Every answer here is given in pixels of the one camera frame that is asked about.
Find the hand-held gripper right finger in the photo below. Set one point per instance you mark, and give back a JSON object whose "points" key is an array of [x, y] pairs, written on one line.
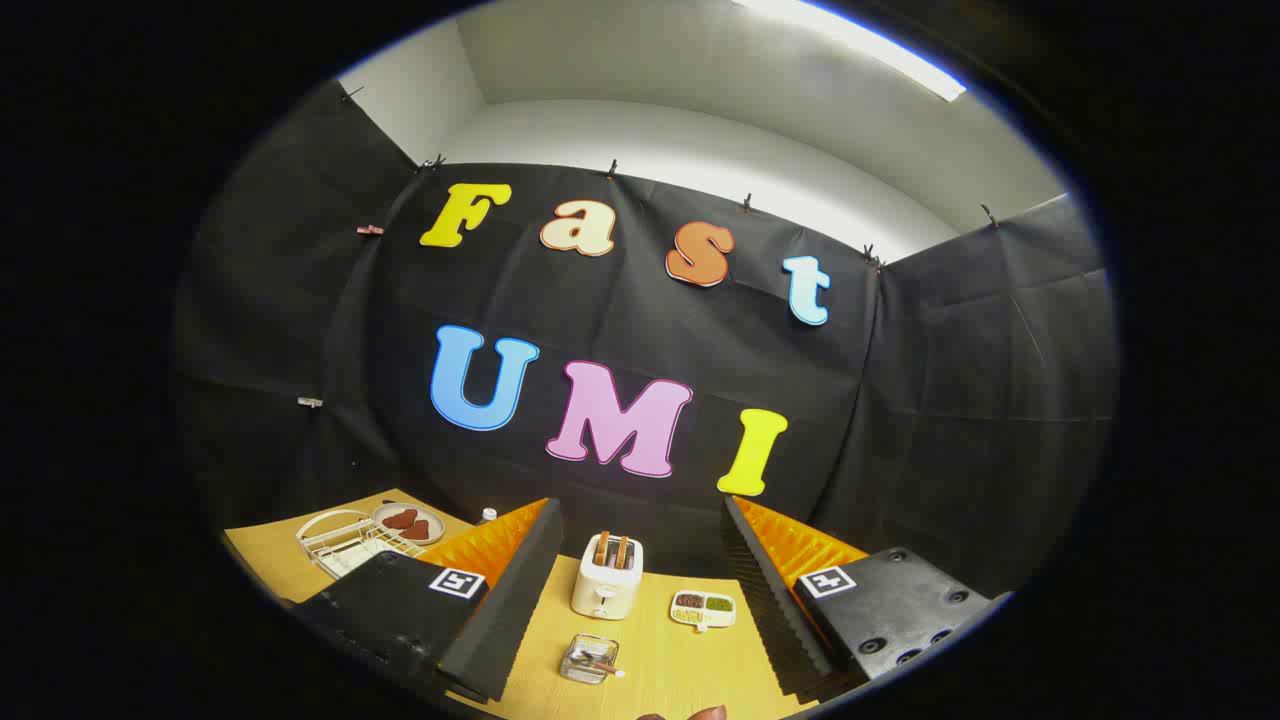
{"points": [[770, 610]]}

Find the small pink sausage plate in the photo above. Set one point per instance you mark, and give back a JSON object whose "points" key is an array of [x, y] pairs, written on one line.
{"points": [[385, 533]]}

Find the black backdrop cloth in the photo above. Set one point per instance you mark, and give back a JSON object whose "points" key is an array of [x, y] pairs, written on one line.
{"points": [[620, 320]]}

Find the white toaster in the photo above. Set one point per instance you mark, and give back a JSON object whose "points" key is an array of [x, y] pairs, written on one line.
{"points": [[605, 590]]}

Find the white divided bean dish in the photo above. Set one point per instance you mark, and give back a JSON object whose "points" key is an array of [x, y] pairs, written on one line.
{"points": [[702, 610]]}

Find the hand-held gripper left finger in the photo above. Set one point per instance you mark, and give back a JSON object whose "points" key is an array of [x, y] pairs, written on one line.
{"points": [[515, 600]]}

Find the brown sausage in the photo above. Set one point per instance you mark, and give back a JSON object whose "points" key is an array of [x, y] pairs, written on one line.
{"points": [[400, 518], [416, 531]]}

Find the toasted bread slice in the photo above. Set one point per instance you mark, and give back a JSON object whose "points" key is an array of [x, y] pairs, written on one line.
{"points": [[601, 548], [622, 552]]}

